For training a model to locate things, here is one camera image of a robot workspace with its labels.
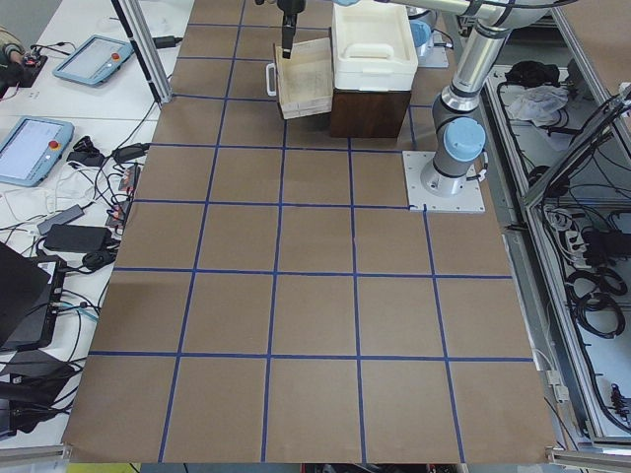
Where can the blue teach pendant far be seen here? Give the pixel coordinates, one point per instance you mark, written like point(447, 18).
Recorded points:
point(94, 61)

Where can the white drawer handle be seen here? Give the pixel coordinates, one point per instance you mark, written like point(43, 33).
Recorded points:
point(270, 80)

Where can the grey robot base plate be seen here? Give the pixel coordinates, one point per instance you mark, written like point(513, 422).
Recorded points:
point(428, 190)

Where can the white crumpled cloth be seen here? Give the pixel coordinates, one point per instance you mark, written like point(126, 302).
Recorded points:
point(541, 105)

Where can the aluminium frame post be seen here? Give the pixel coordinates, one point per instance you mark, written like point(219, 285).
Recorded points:
point(135, 26)

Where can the white foam box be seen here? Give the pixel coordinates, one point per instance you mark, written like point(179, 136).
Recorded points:
point(372, 47)

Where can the black laptop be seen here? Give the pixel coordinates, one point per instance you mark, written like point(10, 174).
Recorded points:
point(30, 290)

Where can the blue teach pendant near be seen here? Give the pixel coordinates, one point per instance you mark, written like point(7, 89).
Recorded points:
point(32, 148)

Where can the aluminium cable rack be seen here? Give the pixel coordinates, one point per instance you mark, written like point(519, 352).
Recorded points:
point(569, 185)

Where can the black power adapter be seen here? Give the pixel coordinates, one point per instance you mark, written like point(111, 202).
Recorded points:
point(80, 239)

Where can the blue teach pendant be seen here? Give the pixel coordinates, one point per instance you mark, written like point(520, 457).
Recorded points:
point(94, 61)
point(32, 148)

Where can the dark wooden cabinet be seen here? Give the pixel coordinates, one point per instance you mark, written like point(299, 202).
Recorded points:
point(357, 114)

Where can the open wooden drawer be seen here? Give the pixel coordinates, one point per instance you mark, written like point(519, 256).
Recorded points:
point(304, 82)

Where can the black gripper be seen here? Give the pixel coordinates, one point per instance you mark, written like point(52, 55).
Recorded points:
point(291, 6)

